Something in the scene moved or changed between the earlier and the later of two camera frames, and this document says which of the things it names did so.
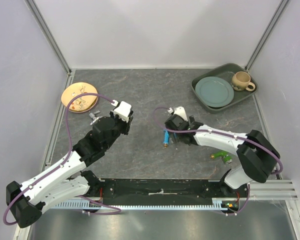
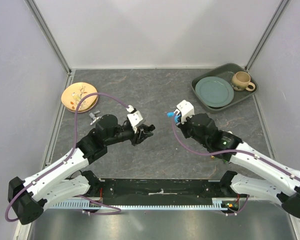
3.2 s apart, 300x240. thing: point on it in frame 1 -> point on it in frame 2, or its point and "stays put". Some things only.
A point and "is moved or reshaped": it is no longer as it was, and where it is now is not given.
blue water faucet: x=166 y=138 is moved or reshaped
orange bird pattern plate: x=82 y=103 stays put
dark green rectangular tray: x=226 y=71 stays put
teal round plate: x=214 y=91 stays put
